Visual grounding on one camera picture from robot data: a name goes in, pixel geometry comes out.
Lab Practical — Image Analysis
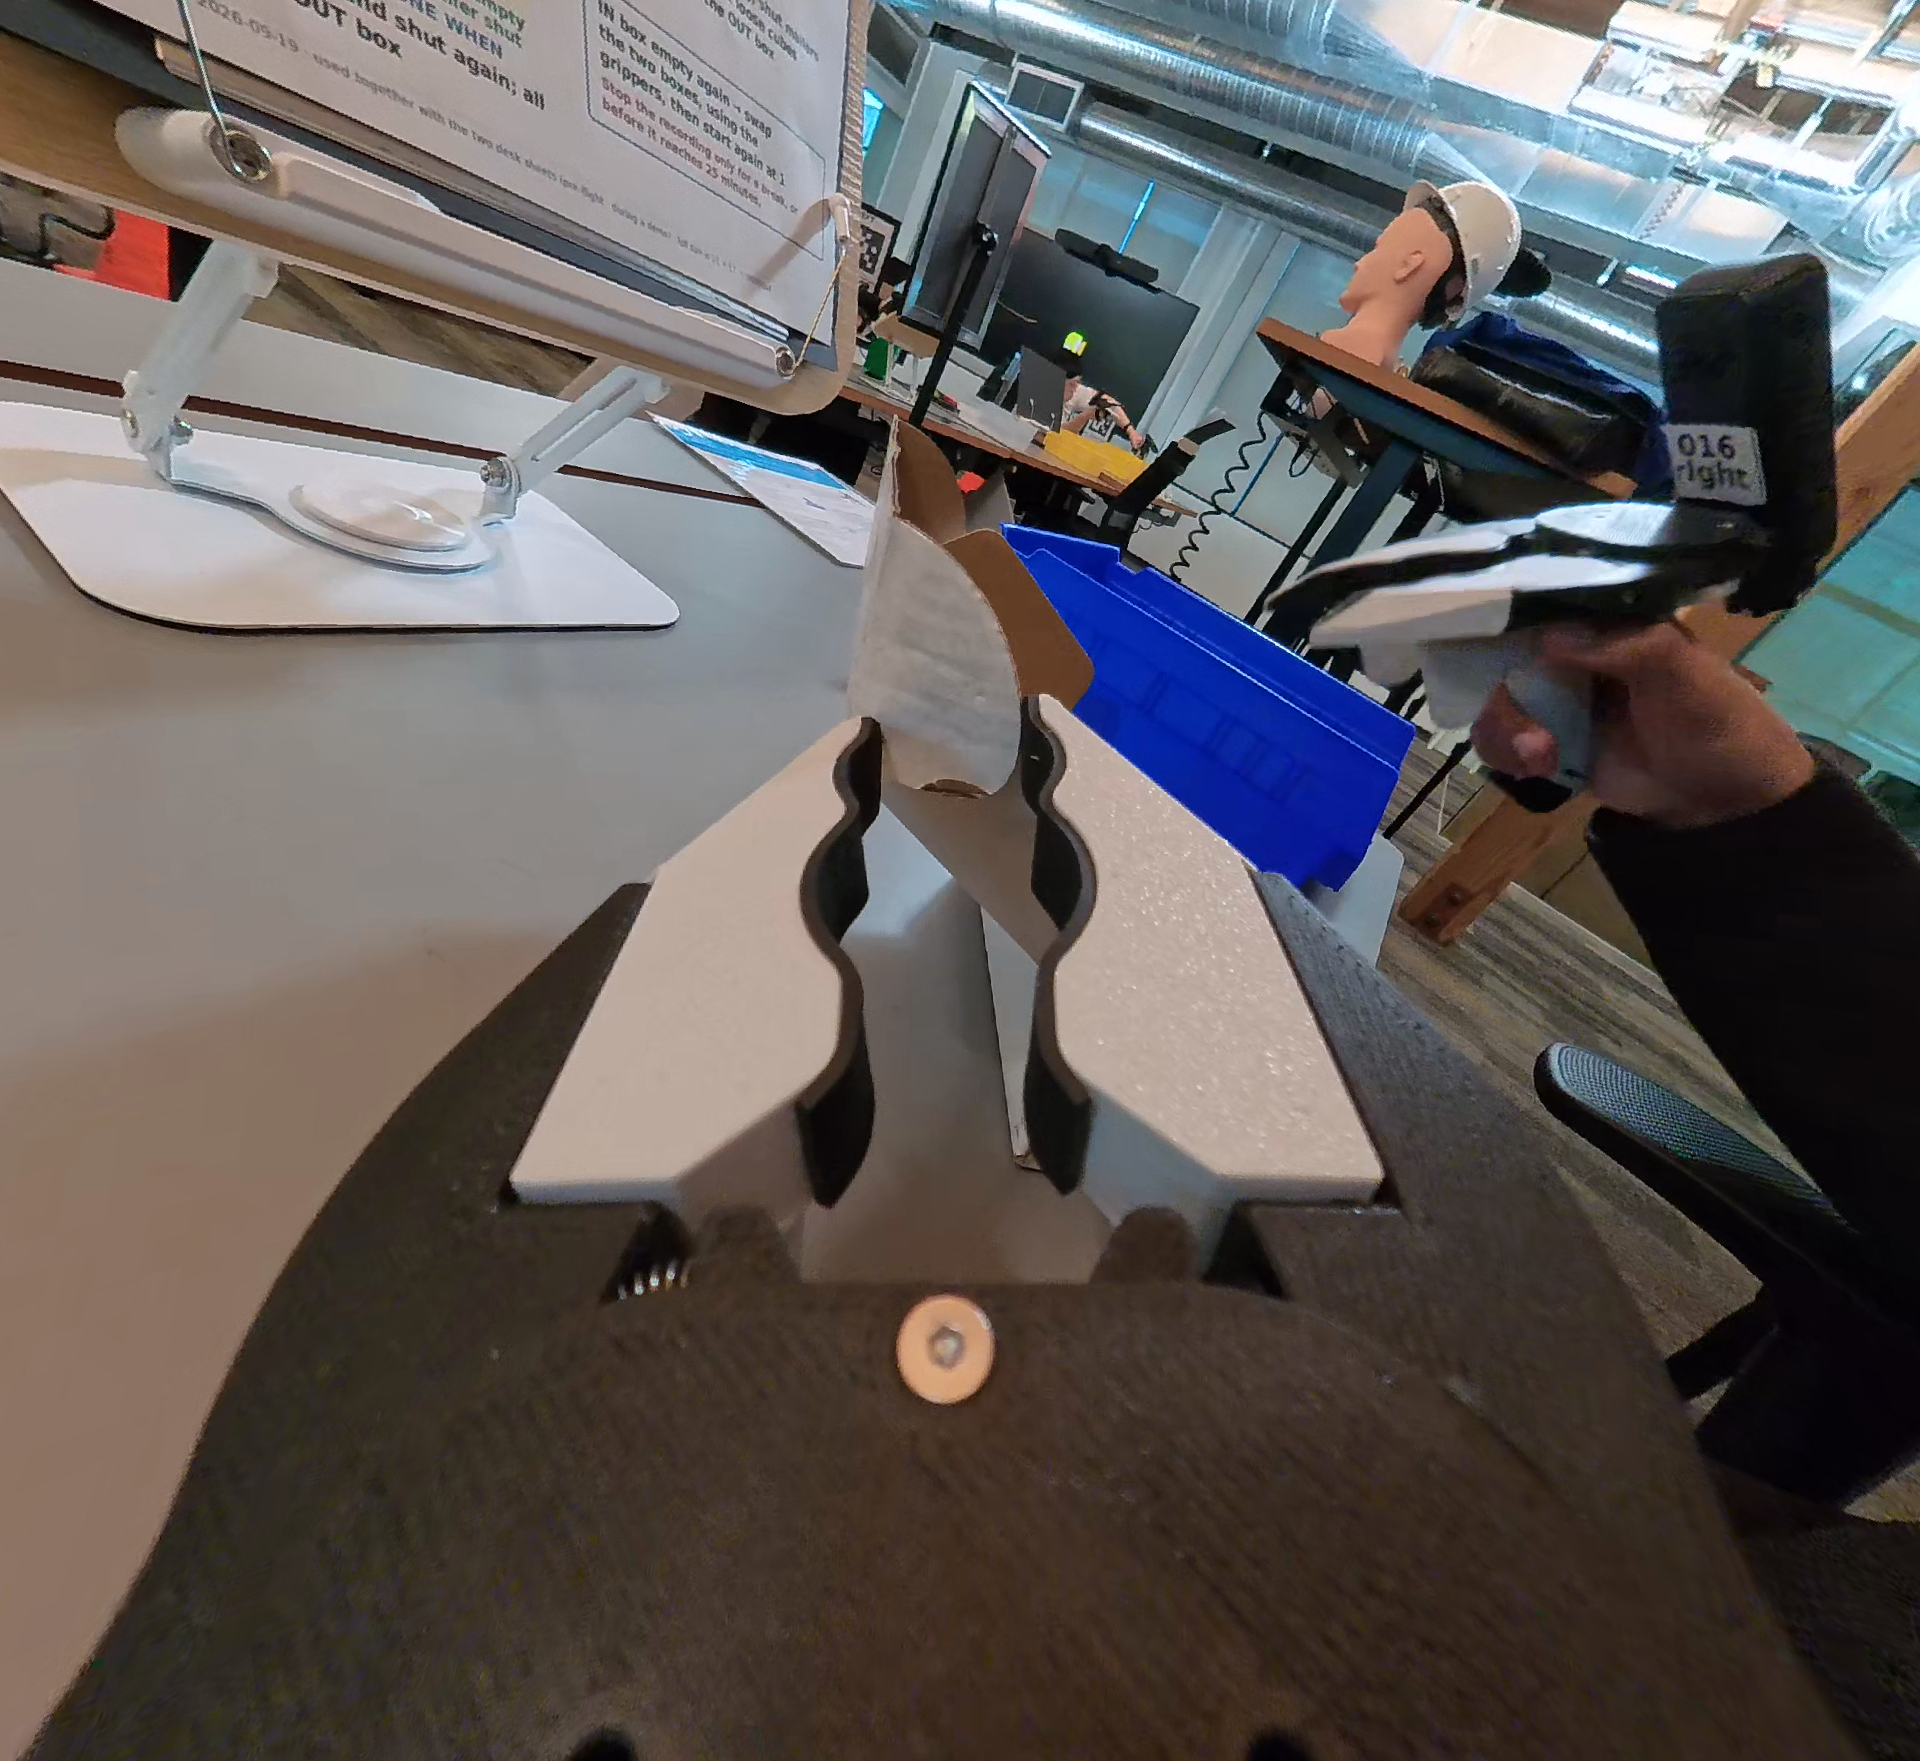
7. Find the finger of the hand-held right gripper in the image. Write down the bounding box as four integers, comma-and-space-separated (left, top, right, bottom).
1317, 579, 1572, 734
1262, 515, 1557, 632

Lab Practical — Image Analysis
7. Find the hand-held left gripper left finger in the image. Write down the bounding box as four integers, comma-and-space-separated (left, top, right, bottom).
505, 715, 880, 1214

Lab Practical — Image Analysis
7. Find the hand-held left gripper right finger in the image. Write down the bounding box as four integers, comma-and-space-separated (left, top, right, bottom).
1023, 693, 1386, 1214

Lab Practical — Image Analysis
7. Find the blue plastic bin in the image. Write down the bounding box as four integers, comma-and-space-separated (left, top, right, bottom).
1002, 523, 1419, 888

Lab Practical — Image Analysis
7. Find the white cardboard mailer box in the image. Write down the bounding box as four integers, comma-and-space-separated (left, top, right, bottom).
845, 418, 1097, 1174

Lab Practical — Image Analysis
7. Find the grey desk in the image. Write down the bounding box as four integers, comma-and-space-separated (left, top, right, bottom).
0, 259, 1403, 1761

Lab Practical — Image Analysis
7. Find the person's right hand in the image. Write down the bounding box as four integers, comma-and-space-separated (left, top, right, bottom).
1467, 616, 1819, 819

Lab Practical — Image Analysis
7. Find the black bag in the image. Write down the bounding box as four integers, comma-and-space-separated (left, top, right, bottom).
1409, 343, 1666, 518

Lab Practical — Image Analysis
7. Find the wooden table leg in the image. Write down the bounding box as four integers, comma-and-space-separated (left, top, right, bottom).
1403, 739, 1600, 945

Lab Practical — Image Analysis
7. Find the mannequin head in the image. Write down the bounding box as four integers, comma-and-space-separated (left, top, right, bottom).
1319, 209, 1462, 360

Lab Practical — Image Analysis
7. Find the black office chair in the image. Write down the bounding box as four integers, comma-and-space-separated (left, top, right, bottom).
1116, 418, 1240, 576
1537, 1041, 1920, 1510

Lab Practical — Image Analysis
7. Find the white hard hat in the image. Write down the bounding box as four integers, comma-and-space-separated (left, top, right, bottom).
1403, 176, 1523, 329

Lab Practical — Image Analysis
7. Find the wooden top work table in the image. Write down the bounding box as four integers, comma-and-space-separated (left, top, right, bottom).
839, 370, 1203, 518

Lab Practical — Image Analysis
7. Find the laminated sheet with blue strip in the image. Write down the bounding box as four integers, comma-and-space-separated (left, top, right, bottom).
650, 413, 873, 568

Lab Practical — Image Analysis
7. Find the computer monitor on stand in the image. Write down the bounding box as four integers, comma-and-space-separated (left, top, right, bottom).
896, 80, 1052, 432

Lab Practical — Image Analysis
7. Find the white document stand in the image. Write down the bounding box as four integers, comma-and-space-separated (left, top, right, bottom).
0, 0, 872, 629

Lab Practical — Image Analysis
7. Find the printed instruction sheet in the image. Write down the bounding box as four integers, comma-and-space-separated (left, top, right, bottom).
0, 0, 853, 346

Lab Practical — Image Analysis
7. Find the dark frame standing desk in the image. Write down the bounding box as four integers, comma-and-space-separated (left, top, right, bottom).
1257, 318, 1636, 623

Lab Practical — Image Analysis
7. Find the black coiled cable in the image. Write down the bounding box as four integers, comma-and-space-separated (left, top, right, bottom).
1199, 418, 1277, 576

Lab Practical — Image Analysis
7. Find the large black wall screen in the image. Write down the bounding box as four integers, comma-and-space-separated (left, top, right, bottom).
989, 229, 1203, 433

